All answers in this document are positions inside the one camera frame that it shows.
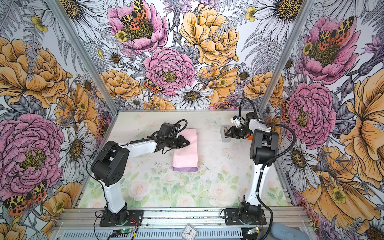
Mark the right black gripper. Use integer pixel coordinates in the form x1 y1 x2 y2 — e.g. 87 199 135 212
224 125 254 140

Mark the aluminium front rail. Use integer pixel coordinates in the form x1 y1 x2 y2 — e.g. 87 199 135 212
54 207 310 230

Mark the grey tape dispenser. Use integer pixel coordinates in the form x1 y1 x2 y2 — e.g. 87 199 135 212
220 125 231 143

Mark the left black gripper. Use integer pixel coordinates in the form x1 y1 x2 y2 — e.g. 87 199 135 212
165 135 191 149

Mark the purple wrapping paper sheet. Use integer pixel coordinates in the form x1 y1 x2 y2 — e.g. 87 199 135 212
172 129 199 172

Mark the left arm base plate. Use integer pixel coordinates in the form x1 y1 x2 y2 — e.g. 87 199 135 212
99 209 144 227

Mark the left black cable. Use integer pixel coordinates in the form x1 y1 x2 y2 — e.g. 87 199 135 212
85 119 189 193

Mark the small white clock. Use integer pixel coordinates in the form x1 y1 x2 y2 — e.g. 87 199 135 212
182 225 198 240

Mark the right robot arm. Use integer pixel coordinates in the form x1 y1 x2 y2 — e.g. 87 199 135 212
222 116 279 225

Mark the blue grey cloth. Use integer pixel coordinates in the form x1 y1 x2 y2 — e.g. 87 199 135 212
270 223 310 240

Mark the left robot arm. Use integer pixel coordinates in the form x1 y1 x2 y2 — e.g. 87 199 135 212
91 135 191 227

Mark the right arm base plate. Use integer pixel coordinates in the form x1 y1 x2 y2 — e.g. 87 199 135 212
220 208 267 226

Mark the right black corrugated cable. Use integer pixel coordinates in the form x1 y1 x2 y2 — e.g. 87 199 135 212
238 97 297 240

